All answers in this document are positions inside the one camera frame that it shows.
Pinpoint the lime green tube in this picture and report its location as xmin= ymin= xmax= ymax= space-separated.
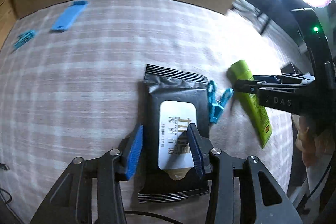
xmin=227 ymin=60 xmax=272 ymax=148

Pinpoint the blue clothespin beside wipes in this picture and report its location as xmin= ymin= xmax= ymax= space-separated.
xmin=207 ymin=80 xmax=234 ymax=124

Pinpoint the person's right hand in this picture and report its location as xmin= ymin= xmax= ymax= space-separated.
xmin=291 ymin=114 xmax=335 ymax=168

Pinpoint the black wet wipes pack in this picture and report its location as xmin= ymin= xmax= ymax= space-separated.
xmin=138 ymin=64 xmax=210 ymax=203

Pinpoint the black braided cable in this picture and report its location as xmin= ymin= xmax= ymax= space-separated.
xmin=123 ymin=210 xmax=185 ymax=224

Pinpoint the light blue clothespin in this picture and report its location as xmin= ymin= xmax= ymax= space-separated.
xmin=13 ymin=30 xmax=36 ymax=51

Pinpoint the blue flat plastic tag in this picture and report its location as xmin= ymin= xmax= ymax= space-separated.
xmin=51 ymin=1 xmax=88 ymax=32

